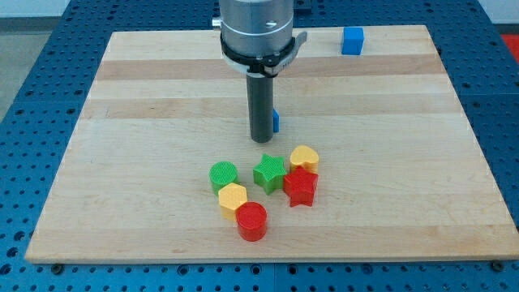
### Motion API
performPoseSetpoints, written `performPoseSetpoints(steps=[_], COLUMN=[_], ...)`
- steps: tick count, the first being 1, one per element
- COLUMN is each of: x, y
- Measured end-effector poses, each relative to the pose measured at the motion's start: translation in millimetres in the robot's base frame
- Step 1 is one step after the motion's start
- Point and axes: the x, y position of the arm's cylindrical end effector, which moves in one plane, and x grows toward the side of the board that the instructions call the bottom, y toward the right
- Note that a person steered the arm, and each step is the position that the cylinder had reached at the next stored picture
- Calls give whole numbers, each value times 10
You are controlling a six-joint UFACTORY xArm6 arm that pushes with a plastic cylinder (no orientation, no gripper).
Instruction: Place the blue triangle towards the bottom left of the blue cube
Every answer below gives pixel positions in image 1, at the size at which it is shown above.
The blue triangle block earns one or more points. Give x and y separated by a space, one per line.
276 121

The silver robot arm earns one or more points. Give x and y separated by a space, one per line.
257 36

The blue cube block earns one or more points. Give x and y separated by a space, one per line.
352 43

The green star block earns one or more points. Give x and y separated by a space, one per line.
269 173

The yellow heart block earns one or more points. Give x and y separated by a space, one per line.
306 157

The green cylinder block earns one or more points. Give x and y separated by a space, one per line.
221 174

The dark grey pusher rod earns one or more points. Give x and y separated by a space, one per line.
260 108

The red star block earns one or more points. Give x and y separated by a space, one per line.
300 186

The yellow hexagon block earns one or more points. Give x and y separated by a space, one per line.
230 198

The red cylinder block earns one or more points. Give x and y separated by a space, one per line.
252 221

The wooden board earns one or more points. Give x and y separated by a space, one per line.
401 173

